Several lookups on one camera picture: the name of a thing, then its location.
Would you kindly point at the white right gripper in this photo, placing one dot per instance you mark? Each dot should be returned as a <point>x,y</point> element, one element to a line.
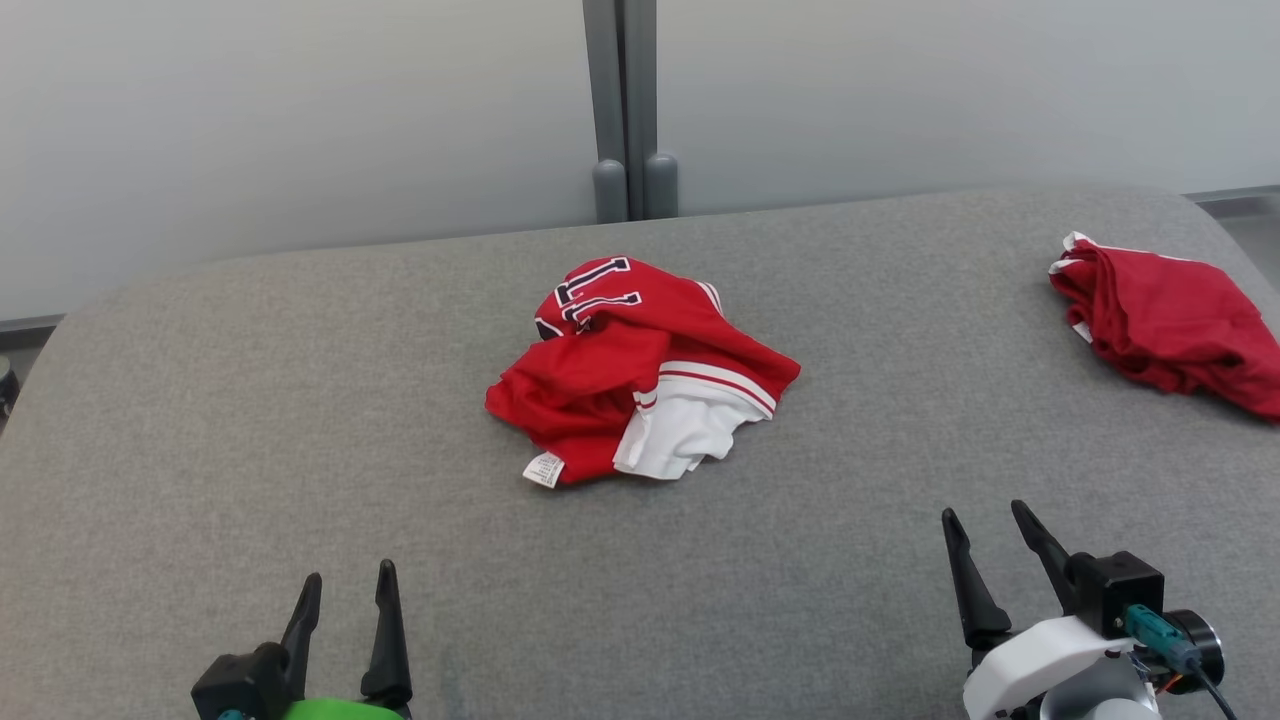
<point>1020,670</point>

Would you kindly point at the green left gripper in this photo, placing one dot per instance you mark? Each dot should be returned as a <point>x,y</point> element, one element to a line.
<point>345,711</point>

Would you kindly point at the red shorts with white stripe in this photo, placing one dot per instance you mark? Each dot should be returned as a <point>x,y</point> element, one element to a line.
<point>1170,320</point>

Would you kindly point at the red white number jersey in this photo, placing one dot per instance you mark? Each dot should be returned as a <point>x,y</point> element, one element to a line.
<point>600,390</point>

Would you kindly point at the grey fabric sofa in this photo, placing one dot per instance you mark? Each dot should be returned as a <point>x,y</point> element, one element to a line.
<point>300,450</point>

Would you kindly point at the black clamp piece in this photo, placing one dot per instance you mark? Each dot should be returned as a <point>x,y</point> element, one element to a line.
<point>5,390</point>

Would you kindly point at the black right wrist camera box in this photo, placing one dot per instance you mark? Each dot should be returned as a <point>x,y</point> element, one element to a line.
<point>1115,590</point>

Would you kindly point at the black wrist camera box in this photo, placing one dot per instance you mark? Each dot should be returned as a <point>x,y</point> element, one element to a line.
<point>240,680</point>
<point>1115,590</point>

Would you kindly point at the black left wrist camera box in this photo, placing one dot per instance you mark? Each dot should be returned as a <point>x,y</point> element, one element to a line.
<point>240,680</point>

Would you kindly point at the teal right camera connector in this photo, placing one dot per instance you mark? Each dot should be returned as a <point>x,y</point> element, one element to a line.
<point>1160,635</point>

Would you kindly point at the grey metal partition post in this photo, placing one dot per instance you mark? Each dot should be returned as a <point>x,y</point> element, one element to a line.
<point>630,100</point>

